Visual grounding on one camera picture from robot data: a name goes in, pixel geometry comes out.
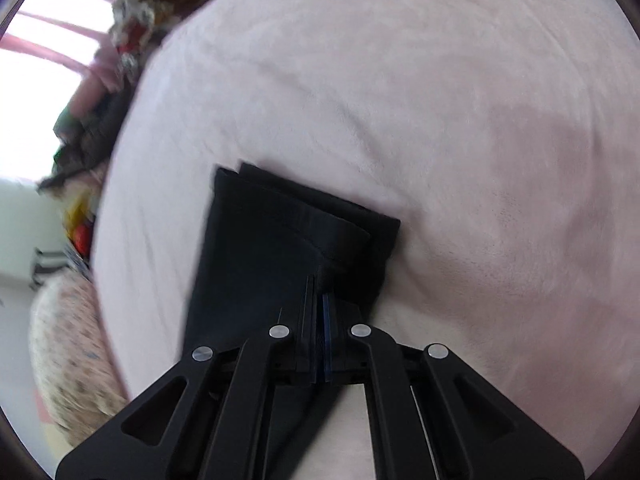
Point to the pink curtain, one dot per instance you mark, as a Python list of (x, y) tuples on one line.
[(60, 47)]

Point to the yellow plush toy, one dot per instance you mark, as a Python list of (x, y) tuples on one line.
[(77, 212)]

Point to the black pants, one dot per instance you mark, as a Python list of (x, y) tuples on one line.
[(260, 240)]

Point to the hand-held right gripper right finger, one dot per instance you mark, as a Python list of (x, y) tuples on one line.
[(327, 345)]

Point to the pink bed blanket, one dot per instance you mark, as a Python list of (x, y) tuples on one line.
[(400, 110)]

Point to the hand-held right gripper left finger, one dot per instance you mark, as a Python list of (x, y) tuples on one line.
[(306, 350)]

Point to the multicoloured clutter pile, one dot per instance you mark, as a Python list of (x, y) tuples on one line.
[(135, 30)]

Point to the dark metal stand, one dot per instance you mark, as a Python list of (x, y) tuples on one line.
[(47, 262)]

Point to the black reclining chair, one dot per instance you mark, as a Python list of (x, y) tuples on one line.
[(92, 140)]

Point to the folded bear print duvet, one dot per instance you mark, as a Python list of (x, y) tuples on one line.
[(65, 350)]

